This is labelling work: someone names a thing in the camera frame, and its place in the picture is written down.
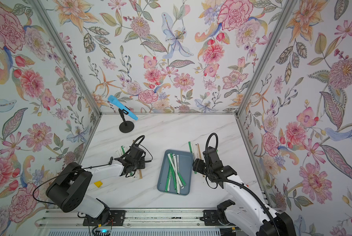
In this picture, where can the blue-grey storage tray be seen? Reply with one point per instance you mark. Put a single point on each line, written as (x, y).
(185, 161)

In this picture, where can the brown straw right group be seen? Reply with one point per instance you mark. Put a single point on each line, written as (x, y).
(198, 151)

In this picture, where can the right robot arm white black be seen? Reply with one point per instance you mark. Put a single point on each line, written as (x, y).
(246, 210)

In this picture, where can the yellow block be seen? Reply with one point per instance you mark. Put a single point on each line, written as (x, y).
(98, 184)

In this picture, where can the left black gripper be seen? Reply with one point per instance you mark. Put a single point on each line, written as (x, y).
(142, 159)

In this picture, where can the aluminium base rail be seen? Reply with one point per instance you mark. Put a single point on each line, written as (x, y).
(127, 218)

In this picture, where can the blue microphone on stand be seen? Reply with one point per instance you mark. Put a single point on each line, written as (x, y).
(114, 101)

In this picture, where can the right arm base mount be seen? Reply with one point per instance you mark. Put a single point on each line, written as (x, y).
(215, 218)

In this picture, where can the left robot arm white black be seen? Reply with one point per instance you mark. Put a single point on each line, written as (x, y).
(68, 190)

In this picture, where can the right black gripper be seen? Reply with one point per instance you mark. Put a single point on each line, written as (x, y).
(198, 164)

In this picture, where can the black round microphone stand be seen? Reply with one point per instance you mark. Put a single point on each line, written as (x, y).
(125, 126)

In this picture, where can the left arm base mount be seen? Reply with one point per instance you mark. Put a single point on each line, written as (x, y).
(107, 218)

